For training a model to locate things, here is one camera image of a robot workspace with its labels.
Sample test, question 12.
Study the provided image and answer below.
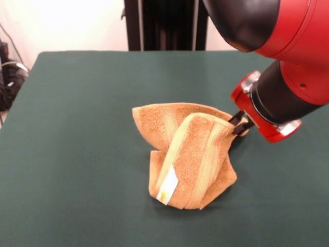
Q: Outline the dark green table cloth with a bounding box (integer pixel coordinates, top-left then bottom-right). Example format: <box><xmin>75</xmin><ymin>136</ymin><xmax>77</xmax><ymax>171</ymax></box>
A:
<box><xmin>0</xmin><ymin>50</ymin><xmax>329</xmax><ymax>247</ymax></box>

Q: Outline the black robot pedestal stand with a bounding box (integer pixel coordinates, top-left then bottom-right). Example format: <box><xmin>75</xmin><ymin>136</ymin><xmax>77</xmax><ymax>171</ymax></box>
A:
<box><xmin>120</xmin><ymin>0</ymin><xmax>209</xmax><ymax>51</ymax></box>

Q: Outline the tan terry towel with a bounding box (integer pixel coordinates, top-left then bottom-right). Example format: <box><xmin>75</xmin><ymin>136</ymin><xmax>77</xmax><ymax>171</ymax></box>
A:
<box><xmin>132</xmin><ymin>102</ymin><xmax>250</xmax><ymax>210</ymax></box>

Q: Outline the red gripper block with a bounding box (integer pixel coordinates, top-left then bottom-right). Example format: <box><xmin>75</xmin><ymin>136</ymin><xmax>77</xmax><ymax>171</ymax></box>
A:
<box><xmin>228</xmin><ymin>70</ymin><xmax>303</xmax><ymax>144</ymax></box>

